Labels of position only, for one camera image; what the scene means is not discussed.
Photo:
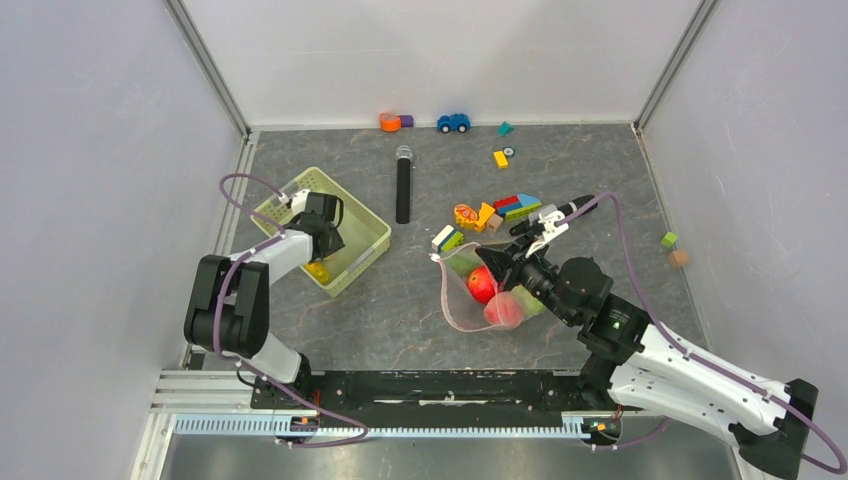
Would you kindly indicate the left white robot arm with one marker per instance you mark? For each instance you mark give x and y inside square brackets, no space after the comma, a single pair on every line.
[228,310]

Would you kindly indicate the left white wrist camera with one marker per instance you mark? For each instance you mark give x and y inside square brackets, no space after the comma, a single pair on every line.
[295,203]

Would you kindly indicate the orange cartoon figure block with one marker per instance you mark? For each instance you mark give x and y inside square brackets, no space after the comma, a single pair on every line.
[465,216]

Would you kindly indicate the red peach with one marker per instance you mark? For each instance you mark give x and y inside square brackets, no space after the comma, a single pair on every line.
[504,310]

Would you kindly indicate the green cube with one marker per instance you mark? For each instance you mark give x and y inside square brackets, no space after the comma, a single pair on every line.
[669,240]

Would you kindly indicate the red tomato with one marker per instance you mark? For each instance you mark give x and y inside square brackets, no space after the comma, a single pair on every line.
[481,285]

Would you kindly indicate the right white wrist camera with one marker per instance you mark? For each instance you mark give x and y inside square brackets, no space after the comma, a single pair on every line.
[549,222]

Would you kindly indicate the upright black microphone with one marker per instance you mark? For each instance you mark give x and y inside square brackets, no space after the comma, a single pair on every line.
[404,164]

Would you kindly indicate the teal block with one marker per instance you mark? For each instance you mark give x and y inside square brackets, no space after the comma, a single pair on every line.
[505,128]

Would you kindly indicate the yellow brick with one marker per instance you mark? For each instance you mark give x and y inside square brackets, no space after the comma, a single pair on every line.
[501,159]

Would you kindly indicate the white blue green brick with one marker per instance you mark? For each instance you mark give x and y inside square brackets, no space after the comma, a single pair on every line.
[447,239]

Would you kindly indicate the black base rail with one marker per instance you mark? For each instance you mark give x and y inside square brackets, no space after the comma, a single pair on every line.
[450,399]

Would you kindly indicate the green cabbage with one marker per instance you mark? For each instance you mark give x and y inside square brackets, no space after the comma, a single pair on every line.
[529,304]

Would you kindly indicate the slanted black microphone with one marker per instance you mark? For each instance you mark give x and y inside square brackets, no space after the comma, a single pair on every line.
[523,228]

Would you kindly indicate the multicolour brick stack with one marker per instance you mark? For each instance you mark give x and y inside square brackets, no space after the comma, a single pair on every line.
[516,207]

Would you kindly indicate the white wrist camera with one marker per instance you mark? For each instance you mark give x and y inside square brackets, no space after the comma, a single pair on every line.
[295,203]
[549,222]

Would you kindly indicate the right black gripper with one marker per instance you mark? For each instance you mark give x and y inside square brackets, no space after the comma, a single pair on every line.
[501,262]

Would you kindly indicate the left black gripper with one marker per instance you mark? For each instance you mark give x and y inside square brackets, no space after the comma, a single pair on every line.
[336,242]

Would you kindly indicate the long green cucumber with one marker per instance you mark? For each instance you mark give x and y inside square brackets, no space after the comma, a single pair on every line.
[463,265]

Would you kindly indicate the blue toy car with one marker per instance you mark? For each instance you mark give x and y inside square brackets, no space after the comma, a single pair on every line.
[457,122]

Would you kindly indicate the small yellow fruit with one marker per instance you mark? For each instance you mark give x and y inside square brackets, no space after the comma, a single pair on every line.
[319,272]

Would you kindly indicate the light green plastic basket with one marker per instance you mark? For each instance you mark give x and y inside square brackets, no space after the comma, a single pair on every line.
[358,225]

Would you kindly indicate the clear polka dot zip bag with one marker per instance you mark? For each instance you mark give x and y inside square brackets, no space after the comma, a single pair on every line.
[472,301]

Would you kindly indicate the tan wooden cube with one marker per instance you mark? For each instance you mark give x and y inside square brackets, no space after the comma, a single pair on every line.
[678,258]

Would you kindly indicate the orange brick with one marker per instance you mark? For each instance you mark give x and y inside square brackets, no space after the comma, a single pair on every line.
[484,214]

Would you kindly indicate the purple block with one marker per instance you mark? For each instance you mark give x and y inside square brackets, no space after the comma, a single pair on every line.
[407,121]

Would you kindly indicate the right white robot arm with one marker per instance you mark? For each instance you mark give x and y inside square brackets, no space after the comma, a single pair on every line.
[635,363]

